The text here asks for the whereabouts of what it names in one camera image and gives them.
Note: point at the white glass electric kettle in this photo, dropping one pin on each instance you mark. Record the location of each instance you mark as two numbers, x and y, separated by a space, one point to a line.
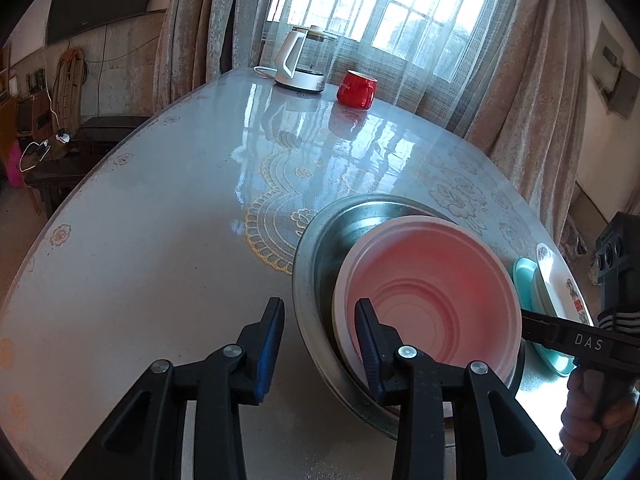
290 65

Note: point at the barred window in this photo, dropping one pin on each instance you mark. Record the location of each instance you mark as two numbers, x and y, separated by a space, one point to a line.
375 10

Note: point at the wooden chair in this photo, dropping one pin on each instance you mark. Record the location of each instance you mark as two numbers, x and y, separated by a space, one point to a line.
67 90

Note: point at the large white dragon-print plate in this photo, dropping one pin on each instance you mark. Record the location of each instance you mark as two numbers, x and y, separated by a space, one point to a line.
557 280

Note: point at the pink bag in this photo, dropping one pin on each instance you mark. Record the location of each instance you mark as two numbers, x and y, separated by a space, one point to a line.
14 167

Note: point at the dark low table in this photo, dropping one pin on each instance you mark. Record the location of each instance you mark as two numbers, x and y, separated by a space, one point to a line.
100 132

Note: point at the red plastic bowl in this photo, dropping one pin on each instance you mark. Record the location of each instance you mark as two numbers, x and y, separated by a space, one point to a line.
425 280

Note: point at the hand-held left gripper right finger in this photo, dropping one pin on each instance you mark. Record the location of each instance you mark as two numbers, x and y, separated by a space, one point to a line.
367 345

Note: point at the red mug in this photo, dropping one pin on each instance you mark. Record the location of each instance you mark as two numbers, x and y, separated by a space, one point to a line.
352 92

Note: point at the teal plate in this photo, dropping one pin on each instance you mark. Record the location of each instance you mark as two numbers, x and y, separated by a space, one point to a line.
524 277

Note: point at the grey wall electrical box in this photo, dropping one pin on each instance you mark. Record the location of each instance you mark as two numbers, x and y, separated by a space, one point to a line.
617 85

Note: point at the white sheer curtain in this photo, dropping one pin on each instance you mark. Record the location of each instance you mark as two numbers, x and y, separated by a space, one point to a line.
415 90

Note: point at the stainless steel bowl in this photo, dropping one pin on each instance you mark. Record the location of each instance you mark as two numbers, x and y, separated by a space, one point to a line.
320 260

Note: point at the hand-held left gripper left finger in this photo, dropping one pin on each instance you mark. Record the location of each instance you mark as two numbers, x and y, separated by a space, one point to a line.
267 355

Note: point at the wooden cabinet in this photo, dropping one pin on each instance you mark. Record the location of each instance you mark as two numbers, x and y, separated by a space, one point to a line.
10 110

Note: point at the beige curtain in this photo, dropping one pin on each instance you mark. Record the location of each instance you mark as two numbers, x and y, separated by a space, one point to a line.
545 90
205 35

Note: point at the person's right hand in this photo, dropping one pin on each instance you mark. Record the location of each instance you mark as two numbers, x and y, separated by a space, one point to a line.
577 415

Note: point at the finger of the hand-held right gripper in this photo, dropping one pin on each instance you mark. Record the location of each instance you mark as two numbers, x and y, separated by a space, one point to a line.
542 329

